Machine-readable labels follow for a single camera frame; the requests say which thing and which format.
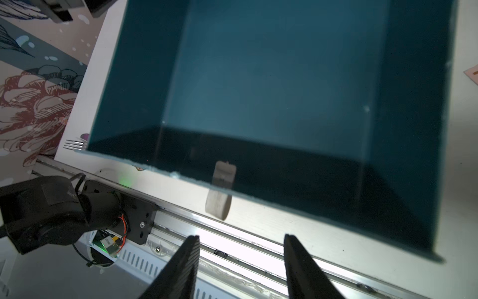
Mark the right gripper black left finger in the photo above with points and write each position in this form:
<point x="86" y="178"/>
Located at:
<point x="177" y="279"/>

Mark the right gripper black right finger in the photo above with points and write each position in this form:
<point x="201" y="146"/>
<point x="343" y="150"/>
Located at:
<point x="305" y="279"/>

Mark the teal drawer with white knob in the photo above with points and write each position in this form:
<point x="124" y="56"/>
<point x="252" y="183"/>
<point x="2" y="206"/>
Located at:
<point x="333" y="110"/>

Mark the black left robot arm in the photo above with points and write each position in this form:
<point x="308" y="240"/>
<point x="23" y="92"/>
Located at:
<point x="50" y="210"/>

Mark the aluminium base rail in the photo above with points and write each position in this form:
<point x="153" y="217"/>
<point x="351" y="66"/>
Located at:
<point x="233" y="263"/>

